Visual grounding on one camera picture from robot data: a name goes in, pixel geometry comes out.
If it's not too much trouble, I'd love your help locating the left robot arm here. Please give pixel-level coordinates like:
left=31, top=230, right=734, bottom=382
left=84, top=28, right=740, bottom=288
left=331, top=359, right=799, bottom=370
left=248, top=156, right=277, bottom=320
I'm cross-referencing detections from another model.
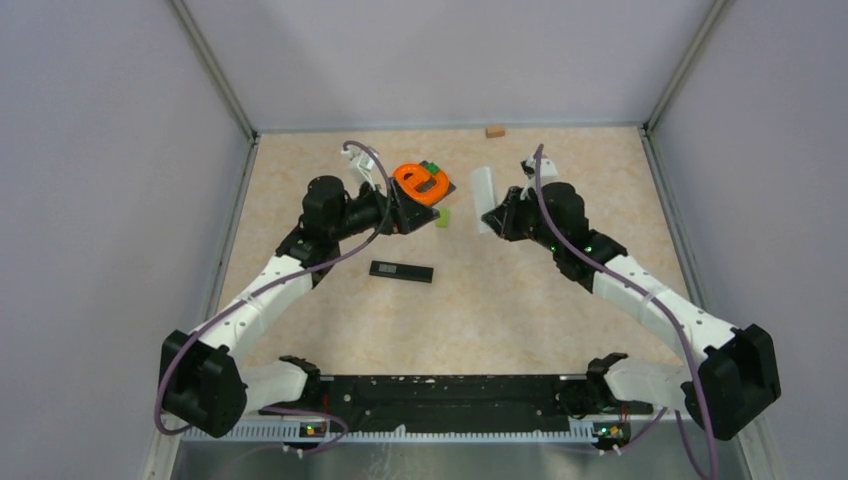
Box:
left=154, top=175, right=440, bottom=438

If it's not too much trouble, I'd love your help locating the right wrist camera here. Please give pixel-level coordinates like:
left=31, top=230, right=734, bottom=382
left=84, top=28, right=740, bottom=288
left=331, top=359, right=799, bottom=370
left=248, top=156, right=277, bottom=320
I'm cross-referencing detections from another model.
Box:
left=520, top=155, right=559, bottom=198

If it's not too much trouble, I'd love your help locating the orange plastic ring toy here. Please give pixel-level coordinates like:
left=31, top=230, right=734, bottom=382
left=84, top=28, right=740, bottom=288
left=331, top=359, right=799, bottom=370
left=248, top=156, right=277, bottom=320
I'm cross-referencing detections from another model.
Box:
left=393, top=162, right=451, bottom=206

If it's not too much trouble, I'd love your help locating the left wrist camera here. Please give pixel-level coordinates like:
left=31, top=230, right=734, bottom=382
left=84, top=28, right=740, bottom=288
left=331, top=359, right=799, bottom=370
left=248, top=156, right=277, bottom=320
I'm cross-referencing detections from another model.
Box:
left=341, top=146, right=379, bottom=190

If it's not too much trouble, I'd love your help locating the light green block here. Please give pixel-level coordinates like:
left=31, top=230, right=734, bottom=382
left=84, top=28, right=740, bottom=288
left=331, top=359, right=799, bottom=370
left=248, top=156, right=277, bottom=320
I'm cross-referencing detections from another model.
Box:
left=435, top=208, right=451, bottom=229

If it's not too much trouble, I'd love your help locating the black remote control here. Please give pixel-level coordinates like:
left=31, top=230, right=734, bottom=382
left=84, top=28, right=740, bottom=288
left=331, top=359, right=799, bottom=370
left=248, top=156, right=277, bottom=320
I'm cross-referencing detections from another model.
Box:
left=369, top=260, right=434, bottom=284

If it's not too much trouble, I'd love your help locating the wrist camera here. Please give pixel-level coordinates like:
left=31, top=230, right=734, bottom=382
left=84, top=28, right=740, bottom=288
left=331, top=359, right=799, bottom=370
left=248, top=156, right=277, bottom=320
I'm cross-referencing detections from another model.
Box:
left=520, top=155, right=559, bottom=198
left=341, top=146, right=379, bottom=190

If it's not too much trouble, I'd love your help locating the white remote control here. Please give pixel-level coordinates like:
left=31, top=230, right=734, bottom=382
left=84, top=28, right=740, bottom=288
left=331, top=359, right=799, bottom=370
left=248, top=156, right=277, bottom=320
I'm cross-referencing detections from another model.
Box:
left=470, top=166, right=497, bottom=234

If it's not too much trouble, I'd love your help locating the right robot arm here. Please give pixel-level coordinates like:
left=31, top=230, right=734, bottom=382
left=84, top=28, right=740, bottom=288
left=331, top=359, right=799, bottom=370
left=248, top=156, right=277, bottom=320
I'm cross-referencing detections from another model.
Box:
left=472, top=182, right=781, bottom=441

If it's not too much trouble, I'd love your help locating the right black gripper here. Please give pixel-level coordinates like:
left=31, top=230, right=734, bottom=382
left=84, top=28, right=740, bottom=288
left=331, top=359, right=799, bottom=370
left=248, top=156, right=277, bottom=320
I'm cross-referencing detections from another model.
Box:
left=487, top=185, right=562, bottom=252

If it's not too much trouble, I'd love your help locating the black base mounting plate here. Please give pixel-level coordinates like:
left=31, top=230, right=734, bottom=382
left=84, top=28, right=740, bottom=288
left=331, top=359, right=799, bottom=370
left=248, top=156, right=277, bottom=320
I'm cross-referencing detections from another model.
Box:
left=281, top=374, right=654, bottom=433

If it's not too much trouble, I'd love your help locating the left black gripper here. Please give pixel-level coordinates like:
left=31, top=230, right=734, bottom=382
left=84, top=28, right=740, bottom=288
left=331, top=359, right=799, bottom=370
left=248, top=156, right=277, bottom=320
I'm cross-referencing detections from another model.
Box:
left=330, top=176, right=438, bottom=241

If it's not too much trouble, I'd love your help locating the small wooden block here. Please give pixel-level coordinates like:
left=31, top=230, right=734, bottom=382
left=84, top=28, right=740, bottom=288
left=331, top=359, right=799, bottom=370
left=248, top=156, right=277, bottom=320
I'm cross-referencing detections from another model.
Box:
left=485, top=125, right=506, bottom=139

